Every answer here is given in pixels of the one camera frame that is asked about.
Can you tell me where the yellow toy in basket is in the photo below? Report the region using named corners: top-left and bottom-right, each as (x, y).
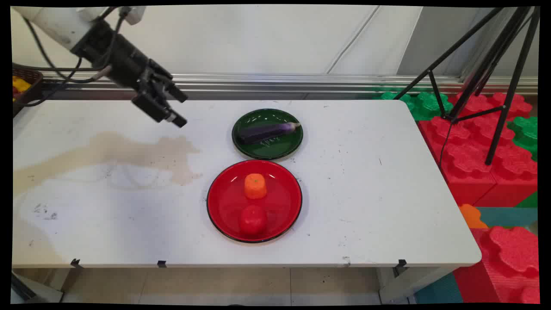
top-left (12, 76), bottom-right (32, 102)

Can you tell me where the purple toy eggplant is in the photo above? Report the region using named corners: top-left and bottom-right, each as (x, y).
top-left (238, 122), bottom-right (301, 146)

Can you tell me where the dark wicker basket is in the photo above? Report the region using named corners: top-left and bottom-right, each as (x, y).
top-left (12, 64), bottom-right (44, 118)

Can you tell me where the red plate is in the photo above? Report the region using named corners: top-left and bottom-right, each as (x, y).
top-left (206, 160), bottom-right (303, 244)

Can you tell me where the dark green plate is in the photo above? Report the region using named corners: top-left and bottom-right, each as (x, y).
top-left (232, 108), bottom-right (304, 161)

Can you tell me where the red toy tomato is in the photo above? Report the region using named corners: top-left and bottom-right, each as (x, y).
top-left (239, 205), bottom-right (268, 236)

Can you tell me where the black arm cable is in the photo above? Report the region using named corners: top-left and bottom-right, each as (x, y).
top-left (13, 9), bottom-right (130, 107)

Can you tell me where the green foam block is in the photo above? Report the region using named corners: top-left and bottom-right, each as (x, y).
top-left (507, 116), bottom-right (539, 162)
top-left (373, 88), bottom-right (455, 121)

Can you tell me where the teal foam mat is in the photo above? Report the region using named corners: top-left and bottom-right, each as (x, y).
top-left (475, 206), bottom-right (539, 229)

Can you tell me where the black tripod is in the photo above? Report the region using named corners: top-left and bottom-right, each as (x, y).
top-left (393, 6), bottom-right (541, 167)

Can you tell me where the orange foam block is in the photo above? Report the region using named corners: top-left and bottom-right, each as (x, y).
top-left (458, 204), bottom-right (489, 229)

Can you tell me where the large red foam block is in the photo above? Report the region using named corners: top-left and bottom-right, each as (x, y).
top-left (418, 92), bottom-right (539, 208)

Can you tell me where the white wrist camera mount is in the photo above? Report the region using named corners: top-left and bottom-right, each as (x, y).
top-left (117, 6), bottom-right (147, 26)

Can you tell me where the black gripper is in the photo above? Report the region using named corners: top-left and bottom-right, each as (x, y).
top-left (70, 21), bottom-right (189, 129)

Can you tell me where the white table leg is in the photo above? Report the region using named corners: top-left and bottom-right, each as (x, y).
top-left (378, 266), bottom-right (459, 304)

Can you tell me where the orange toy carrot piece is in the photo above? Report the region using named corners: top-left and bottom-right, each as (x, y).
top-left (244, 173), bottom-right (267, 200)

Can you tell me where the aluminium wall rail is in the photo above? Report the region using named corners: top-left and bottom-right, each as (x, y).
top-left (42, 71), bottom-right (539, 96)

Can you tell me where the thin black tripod cable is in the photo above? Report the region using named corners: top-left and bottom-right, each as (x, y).
top-left (438, 122), bottom-right (453, 169)

